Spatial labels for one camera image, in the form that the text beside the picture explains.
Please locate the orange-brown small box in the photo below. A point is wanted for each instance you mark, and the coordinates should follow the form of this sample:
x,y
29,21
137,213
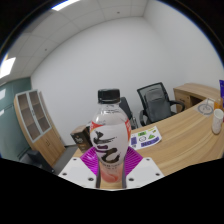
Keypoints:
x,y
218,104

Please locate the printed white paper sheet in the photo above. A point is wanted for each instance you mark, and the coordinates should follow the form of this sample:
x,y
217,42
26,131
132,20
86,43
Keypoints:
x,y
146,138

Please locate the dark grey office chair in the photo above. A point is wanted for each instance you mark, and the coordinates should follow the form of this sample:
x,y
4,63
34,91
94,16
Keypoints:
x,y
128,111

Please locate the dark brown carton box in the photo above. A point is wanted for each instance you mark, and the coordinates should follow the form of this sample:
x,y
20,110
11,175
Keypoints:
x,y
80,138

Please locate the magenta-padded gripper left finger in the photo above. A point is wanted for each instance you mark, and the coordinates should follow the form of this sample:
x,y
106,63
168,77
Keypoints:
x,y
87,160

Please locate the ceiling light panel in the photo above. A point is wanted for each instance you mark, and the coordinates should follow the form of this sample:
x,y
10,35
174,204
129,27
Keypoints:
x,y
65,4
6,67

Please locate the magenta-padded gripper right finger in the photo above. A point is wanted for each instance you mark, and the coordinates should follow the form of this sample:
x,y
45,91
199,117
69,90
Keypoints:
x,y
135,160

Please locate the pink drink bottle black cap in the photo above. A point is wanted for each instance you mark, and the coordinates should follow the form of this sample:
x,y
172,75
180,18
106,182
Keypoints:
x,y
110,133

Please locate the wooden cabinet with glass doors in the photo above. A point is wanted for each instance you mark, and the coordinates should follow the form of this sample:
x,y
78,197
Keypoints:
x,y
46,143

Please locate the black mesh office chair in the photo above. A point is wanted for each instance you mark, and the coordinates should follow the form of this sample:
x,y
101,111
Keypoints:
x,y
156,103

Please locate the white mug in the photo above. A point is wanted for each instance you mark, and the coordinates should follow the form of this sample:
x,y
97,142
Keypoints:
x,y
217,121

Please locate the wooden side desk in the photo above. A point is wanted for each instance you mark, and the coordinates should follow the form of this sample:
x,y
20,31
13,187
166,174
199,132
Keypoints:
x,y
193,91

